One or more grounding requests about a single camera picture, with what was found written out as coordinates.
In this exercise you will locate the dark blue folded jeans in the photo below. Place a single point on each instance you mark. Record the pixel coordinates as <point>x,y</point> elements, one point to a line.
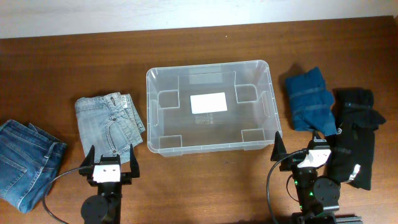
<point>30,160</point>

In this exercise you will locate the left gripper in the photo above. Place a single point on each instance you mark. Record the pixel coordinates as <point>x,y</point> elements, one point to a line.
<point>127,177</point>

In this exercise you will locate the clear plastic storage bin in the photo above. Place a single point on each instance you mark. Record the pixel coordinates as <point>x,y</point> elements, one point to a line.
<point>249,123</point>

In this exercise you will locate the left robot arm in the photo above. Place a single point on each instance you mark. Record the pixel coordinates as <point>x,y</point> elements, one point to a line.
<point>105,206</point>

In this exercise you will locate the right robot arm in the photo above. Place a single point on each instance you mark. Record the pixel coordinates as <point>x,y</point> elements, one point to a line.
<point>317,195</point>

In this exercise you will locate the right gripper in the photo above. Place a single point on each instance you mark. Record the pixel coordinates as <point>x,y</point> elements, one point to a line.
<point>291,162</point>

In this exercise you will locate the teal garment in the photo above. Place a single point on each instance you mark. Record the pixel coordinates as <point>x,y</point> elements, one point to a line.
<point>310,103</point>

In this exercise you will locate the white label in bin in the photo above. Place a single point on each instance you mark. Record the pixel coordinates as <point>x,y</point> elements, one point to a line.
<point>208,103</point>

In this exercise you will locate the light blue jeans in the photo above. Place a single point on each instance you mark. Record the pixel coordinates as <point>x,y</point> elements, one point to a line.
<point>110,123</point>

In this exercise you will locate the black garment with logo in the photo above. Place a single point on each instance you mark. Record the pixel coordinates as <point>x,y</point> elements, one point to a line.
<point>352,156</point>

